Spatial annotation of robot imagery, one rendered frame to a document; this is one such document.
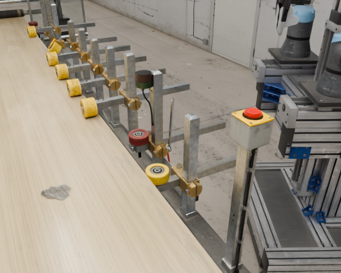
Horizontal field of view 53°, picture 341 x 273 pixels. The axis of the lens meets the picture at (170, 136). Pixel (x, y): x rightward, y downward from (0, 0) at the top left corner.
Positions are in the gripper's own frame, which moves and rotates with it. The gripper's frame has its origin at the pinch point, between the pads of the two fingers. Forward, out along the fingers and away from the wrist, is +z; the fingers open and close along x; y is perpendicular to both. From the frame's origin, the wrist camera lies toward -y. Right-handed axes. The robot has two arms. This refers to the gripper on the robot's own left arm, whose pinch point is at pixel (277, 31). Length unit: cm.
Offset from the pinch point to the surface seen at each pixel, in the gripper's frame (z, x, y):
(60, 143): 42, 0, -75
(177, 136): 46, 13, -31
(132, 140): 42, 3, -49
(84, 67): 37, 72, -80
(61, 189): 41, -27, -68
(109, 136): 42, 5, -58
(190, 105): 132, 221, -9
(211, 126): 46, 21, -16
